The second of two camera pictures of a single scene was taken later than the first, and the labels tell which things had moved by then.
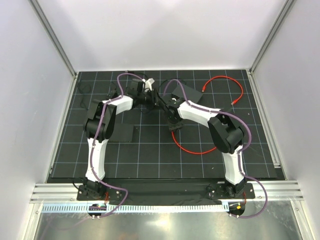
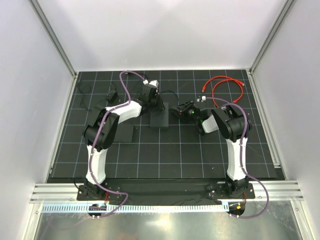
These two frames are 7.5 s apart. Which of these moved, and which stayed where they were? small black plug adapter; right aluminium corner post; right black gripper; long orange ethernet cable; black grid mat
Moved: long orange ethernet cable; right black gripper
Stayed: right aluminium corner post; small black plug adapter; black grid mat
